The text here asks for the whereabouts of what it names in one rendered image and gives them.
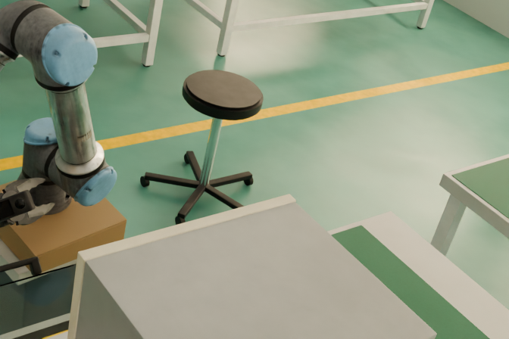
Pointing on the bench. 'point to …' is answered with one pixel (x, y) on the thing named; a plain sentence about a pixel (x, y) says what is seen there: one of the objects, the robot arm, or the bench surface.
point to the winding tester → (235, 283)
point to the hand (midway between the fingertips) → (47, 192)
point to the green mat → (407, 285)
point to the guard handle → (24, 265)
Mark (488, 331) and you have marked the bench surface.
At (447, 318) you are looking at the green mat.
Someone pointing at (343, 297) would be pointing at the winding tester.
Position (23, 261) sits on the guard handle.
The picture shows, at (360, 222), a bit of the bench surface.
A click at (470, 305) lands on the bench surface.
